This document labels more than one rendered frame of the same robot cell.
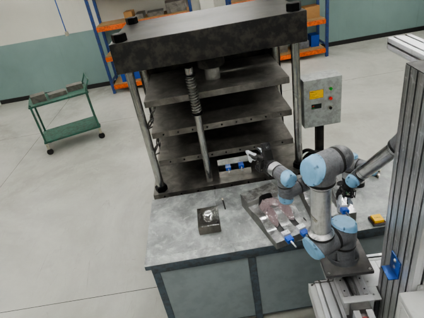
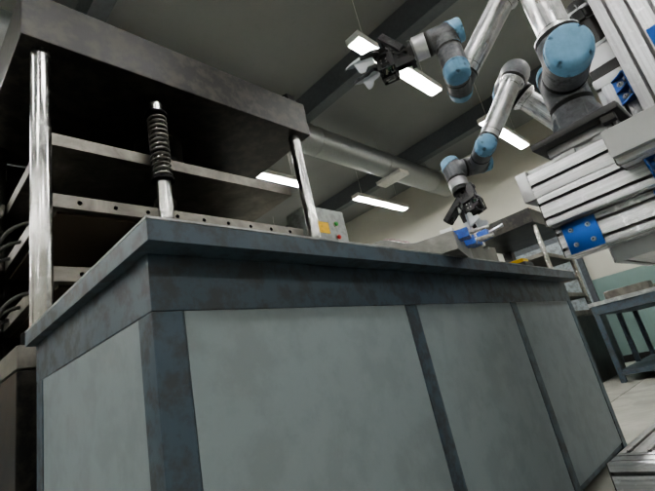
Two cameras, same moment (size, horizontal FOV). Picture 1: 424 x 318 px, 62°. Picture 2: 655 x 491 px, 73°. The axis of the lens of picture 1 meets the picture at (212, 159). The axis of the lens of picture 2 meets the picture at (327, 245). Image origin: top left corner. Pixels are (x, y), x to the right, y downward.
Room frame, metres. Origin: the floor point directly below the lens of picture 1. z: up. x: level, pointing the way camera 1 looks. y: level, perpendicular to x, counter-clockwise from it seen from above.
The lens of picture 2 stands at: (1.06, 0.81, 0.51)
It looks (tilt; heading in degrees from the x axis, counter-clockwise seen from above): 18 degrees up; 311
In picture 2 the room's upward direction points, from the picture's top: 13 degrees counter-clockwise
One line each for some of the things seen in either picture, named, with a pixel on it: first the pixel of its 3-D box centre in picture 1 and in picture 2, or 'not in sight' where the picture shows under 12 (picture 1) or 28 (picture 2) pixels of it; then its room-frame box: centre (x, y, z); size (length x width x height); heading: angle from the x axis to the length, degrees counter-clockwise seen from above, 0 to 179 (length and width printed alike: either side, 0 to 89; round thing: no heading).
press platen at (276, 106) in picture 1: (217, 106); (163, 251); (2.85, -0.13, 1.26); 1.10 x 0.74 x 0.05; 89
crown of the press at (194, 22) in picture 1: (209, 52); (159, 155); (2.80, -0.13, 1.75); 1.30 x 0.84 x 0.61; 89
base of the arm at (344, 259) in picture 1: (342, 248); (577, 119); (1.21, -0.55, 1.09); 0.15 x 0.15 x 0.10
